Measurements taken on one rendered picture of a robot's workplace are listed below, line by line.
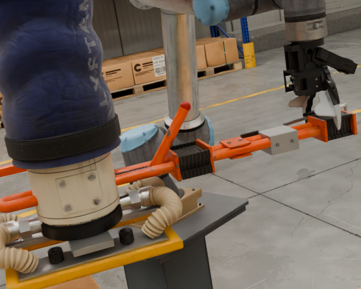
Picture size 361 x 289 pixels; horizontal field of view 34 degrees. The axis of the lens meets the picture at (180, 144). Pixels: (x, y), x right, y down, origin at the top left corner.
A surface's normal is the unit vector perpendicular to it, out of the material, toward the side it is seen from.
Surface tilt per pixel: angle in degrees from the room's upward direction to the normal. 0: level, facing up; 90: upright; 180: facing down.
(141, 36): 90
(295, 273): 0
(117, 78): 91
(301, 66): 90
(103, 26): 90
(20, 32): 69
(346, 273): 0
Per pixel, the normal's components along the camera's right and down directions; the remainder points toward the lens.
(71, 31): 0.68, -0.31
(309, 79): 0.31, 0.22
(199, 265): 0.73, 0.07
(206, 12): -0.86, 0.31
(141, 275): -0.67, 0.30
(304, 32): -0.29, 0.31
